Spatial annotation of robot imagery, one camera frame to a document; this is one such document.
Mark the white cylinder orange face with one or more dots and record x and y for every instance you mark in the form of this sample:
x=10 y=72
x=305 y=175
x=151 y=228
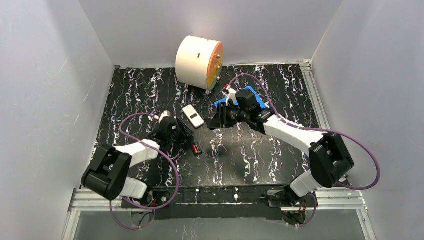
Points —
x=199 y=62

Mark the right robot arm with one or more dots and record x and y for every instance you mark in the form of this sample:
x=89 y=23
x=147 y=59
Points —
x=328 y=155

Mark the blue foam pad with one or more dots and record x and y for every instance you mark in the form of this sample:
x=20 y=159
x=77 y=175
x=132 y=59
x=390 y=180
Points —
x=257 y=96

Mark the aluminium frame rail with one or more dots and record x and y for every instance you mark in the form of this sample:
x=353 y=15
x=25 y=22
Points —
x=338 y=198

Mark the white remote control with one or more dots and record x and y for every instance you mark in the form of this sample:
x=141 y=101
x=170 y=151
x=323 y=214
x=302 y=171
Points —
x=193 y=116

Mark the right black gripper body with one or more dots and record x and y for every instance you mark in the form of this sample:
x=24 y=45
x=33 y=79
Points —
x=222 y=115

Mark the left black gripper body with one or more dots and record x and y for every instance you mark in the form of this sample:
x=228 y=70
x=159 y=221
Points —
x=184 y=133

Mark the black remote control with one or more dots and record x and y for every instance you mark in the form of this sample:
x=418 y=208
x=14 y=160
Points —
x=193 y=149

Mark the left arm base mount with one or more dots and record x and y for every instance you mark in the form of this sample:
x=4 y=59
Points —
x=154 y=198

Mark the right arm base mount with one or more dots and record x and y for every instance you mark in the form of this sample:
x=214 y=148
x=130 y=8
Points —
x=279 y=198

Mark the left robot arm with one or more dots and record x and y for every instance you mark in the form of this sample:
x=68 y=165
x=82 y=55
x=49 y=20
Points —
x=107 y=173

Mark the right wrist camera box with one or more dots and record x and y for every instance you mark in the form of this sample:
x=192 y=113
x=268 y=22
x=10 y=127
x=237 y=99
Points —
x=230 y=95

